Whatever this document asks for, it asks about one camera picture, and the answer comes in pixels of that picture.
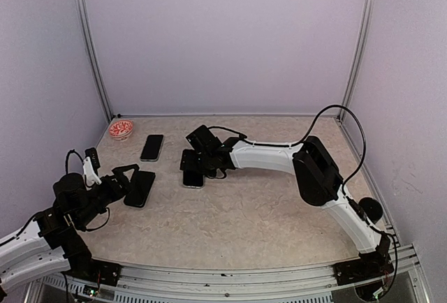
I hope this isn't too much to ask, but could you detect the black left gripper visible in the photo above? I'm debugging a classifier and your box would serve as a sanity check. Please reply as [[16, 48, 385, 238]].
[[75, 163, 139, 228]]

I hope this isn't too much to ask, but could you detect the small silver-edged phone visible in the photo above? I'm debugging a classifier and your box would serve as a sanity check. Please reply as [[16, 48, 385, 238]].
[[123, 170, 156, 209]]

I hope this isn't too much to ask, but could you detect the clear magsafe phone case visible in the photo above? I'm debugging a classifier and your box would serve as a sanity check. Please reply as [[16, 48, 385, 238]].
[[182, 168, 206, 190]]

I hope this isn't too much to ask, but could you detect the large black teal-edged phone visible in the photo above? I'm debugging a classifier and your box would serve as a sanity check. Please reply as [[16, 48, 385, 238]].
[[140, 134, 164, 162]]

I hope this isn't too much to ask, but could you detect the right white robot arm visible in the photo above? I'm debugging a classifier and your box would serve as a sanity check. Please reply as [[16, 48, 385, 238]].
[[180, 125, 391, 278]]

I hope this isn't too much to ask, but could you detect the red patterned bowl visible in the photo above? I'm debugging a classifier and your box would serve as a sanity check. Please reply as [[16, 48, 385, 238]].
[[108, 119, 133, 141]]

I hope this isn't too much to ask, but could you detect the dark green cup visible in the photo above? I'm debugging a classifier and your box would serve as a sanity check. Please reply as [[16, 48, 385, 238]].
[[359, 197, 383, 224]]

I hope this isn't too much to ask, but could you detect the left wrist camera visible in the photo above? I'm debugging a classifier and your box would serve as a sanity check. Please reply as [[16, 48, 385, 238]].
[[82, 147, 101, 188]]

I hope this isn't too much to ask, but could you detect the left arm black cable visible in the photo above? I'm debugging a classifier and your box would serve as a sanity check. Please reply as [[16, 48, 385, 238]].
[[64, 149, 87, 175]]

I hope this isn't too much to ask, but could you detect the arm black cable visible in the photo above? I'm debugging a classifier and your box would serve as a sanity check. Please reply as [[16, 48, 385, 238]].
[[209, 104, 367, 192], [64, 149, 87, 175]]

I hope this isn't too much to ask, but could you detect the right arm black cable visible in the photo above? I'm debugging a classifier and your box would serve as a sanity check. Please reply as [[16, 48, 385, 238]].
[[209, 104, 367, 192]]

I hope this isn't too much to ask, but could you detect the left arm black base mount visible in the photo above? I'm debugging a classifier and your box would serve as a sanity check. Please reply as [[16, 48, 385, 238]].
[[64, 249, 122, 287]]

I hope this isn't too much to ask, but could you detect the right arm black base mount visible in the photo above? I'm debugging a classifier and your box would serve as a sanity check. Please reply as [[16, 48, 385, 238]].
[[333, 242, 395, 286]]

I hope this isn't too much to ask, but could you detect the left aluminium frame post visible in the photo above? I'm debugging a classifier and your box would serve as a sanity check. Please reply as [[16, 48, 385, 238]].
[[75, 0, 114, 122]]

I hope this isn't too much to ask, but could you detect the aluminium frame post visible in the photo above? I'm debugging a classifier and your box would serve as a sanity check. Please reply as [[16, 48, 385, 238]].
[[342, 0, 375, 108], [75, 0, 114, 122]]

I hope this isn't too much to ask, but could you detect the aluminium table edge rail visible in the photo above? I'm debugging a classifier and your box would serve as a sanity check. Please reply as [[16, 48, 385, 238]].
[[33, 243, 420, 303]]

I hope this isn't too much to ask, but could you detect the right aluminium frame post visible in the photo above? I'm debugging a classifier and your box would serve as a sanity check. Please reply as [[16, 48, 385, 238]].
[[342, 0, 375, 108]]

